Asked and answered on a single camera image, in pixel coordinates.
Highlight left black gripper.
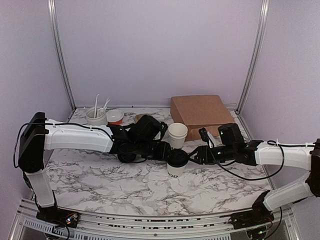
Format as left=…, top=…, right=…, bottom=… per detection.
left=134, top=139, right=174, bottom=162

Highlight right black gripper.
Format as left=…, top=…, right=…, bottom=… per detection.
left=187, top=144, right=236, bottom=165

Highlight black plastic cup lid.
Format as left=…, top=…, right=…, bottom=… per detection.
left=166, top=148, right=189, bottom=168

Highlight white paper coffee cup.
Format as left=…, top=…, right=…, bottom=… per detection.
left=167, top=164, right=186, bottom=179

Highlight brown paper bag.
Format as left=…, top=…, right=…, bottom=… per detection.
left=170, top=95, right=235, bottom=141

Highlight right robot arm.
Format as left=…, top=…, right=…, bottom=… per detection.
left=188, top=123, right=320, bottom=224

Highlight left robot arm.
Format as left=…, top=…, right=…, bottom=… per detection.
left=13, top=112, right=171, bottom=223

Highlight stacked white paper cups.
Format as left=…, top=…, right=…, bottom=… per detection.
left=168, top=122, right=188, bottom=149

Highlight cardboard cup carrier tray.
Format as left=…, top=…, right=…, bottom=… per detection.
left=134, top=113, right=150, bottom=124

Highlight orange white bowl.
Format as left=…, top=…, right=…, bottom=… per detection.
left=106, top=109, right=124, bottom=125

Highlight white utensil holder cup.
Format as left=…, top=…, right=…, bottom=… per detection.
left=85, top=107, right=108, bottom=126

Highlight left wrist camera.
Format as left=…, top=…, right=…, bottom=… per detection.
left=154, top=121, right=168, bottom=141

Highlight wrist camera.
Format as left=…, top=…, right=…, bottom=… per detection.
left=198, top=127, right=217, bottom=149
left=154, top=121, right=168, bottom=141

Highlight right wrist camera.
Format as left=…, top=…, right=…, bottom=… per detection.
left=198, top=127, right=217, bottom=149

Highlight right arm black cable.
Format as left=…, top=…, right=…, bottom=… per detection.
left=204, top=134, right=316, bottom=182

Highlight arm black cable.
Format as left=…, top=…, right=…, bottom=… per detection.
left=204, top=134, right=316, bottom=182
left=11, top=119, right=161, bottom=169

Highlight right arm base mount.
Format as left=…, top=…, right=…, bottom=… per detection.
left=228, top=190, right=275, bottom=230

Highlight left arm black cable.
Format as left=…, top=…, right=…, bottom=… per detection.
left=11, top=119, right=161, bottom=169

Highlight aluminium front rail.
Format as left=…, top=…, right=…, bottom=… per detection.
left=9, top=199, right=301, bottom=240

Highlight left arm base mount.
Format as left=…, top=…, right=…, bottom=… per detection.
left=35, top=200, right=80, bottom=228

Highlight right aluminium frame post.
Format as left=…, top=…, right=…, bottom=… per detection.
left=236, top=0, right=270, bottom=115

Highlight aluminium frame post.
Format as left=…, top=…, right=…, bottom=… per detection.
left=47, top=0, right=77, bottom=112
left=236, top=0, right=270, bottom=115

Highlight left aluminium frame post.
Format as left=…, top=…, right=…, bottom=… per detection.
left=47, top=0, right=77, bottom=112

